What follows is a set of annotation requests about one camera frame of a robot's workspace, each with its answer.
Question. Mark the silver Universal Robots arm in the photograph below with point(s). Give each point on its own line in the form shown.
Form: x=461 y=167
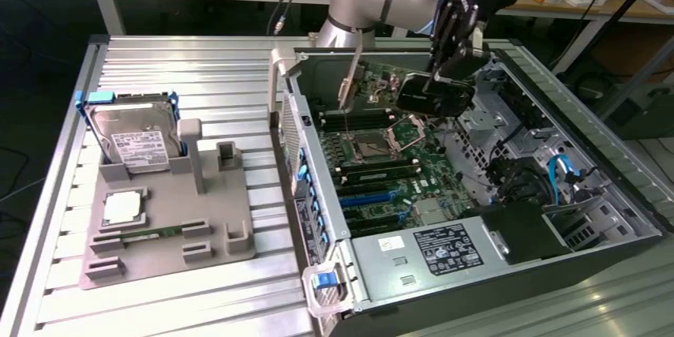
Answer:
x=363 y=1

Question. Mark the perforated metal disk bay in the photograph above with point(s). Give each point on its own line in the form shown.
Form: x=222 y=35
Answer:
x=480 y=132

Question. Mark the open socket cover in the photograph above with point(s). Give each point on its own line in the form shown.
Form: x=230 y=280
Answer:
x=407 y=132

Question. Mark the black slanted pole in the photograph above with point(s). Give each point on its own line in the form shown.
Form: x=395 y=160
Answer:
x=629 y=3

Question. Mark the thin metal locking lever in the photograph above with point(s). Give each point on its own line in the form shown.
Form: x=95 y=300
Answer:
x=347 y=124

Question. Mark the CPU socket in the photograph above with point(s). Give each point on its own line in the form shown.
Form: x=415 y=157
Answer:
x=371 y=147

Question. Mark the green motherboard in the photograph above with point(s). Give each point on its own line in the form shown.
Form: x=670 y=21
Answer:
x=421 y=179

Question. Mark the grey slanted metal pole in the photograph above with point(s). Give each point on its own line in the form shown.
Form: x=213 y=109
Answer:
x=638 y=76

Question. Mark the black RAM stick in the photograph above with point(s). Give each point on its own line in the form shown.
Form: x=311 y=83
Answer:
x=377 y=175

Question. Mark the dark equipment case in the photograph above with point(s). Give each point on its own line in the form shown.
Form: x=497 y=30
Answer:
x=648 y=116

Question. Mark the silver chipset heat sink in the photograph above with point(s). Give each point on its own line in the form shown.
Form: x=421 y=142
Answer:
x=429 y=212

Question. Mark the blue expansion slot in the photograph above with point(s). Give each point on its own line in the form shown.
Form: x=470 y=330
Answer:
x=369 y=199

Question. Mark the black plastic fan shroud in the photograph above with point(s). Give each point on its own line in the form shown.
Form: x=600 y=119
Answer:
x=521 y=230

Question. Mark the grey power supply unit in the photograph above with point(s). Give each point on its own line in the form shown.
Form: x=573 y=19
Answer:
x=390 y=266

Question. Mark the open black PC case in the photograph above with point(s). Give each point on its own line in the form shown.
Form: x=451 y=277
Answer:
x=526 y=293

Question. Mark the blue case latch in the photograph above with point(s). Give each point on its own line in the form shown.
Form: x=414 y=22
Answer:
x=322 y=279

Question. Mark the hard disk in blue caddy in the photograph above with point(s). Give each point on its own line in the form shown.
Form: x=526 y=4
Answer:
x=131 y=139

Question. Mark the green RAM stick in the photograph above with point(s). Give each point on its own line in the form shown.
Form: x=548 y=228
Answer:
x=153 y=232

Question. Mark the silver CPU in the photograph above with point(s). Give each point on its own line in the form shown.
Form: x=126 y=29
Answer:
x=123 y=207

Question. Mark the grey parts rack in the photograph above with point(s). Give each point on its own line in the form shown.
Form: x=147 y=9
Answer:
x=169 y=258

